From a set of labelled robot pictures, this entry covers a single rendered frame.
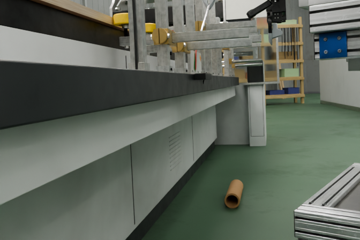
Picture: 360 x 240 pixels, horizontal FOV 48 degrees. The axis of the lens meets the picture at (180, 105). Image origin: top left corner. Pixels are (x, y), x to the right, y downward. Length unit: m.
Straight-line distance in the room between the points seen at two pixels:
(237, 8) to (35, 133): 3.60
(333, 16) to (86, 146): 0.95
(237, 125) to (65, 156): 3.61
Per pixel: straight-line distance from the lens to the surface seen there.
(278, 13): 1.81
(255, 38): 1.81
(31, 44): 1.00
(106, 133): 0.85
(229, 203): 2.21
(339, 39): 1.46
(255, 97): 4.07
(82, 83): 0.67
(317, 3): 1.45
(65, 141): 0.70
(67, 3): 1.14
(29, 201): 0.99
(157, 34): 1.29
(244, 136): 4.24
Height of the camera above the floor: 0.66
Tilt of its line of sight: 3 degrees down
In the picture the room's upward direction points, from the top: 3 degrees counter-clockwise
